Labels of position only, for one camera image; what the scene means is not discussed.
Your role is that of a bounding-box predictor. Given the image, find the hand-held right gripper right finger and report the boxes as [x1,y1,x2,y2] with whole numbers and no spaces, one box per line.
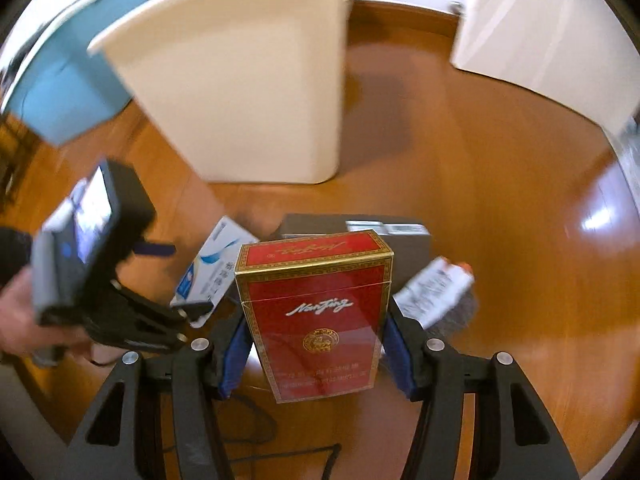
[382,305,581,480]

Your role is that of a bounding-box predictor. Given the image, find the person's left hand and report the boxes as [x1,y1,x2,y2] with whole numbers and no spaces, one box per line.
[0,272,96,361]

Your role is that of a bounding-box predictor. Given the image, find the red cigarette box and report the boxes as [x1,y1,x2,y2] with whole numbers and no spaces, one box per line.
[235,230,396,405]

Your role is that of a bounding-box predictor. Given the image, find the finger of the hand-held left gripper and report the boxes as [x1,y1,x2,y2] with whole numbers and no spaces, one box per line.
[137,241,177,259]
[85,280,217,357]

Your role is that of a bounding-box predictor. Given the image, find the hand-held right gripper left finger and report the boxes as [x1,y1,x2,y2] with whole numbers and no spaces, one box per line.
[65,305,251,480]

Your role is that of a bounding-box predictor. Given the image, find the beige plastic bin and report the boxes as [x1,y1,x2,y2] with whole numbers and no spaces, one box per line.
[87,0,358,185]

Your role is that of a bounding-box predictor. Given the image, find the white snack wrapper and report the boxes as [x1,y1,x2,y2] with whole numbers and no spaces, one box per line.
[392,256,481,333]

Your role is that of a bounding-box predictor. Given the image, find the blue storage box white lid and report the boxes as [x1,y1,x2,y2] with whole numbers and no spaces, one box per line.
[0,0,173,147]

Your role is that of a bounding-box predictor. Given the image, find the black cable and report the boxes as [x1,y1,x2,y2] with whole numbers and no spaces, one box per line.
[222,394,346,480]

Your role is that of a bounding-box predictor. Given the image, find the white door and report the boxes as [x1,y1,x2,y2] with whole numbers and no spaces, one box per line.
[449,0,640,136]

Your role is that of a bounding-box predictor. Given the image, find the white and blue packet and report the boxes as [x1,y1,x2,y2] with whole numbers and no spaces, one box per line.
[170,216,261,328]

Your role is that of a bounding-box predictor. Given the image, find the grey cardboard box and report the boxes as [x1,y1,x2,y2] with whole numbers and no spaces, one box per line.
[267,212,432,291]

